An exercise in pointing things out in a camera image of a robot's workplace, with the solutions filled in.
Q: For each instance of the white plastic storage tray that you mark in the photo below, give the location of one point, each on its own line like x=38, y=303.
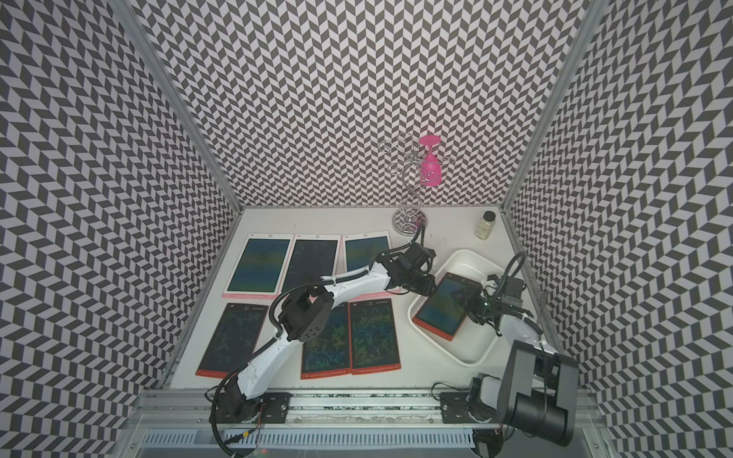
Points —
x=472, y=343

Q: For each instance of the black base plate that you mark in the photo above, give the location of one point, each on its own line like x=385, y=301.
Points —
x=458, y=407
x=269, y=407

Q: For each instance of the red writing tablet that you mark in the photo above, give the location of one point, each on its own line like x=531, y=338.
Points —
x=373, y=338
x=443, y=313
x=329, y=355
x=235, y=337

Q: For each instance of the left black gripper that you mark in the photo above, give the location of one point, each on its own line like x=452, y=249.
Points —
x=429, y=289

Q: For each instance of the pink writing tablet colourful screen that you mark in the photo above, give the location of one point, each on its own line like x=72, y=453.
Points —
x=259, y=270

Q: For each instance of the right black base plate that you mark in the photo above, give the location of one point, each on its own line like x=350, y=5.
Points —
x=458, y=407

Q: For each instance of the aluminium front rail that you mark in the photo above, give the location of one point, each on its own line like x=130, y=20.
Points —
x=308, y=408

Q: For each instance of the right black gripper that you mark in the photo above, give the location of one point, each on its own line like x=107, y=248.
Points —
x=470, y=308

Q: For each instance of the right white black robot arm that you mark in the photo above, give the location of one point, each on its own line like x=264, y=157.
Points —
x=538, y=391

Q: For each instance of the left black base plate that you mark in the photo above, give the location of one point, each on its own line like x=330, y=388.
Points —
x=269, y=407

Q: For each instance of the small glass jar black lid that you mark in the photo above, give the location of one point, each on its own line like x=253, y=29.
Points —
x=485, y=225

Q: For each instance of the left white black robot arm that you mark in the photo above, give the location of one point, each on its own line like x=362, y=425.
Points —
x=299, y=315

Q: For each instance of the pink plastic goblet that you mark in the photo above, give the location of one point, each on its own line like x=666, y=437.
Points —
x=431, y=167

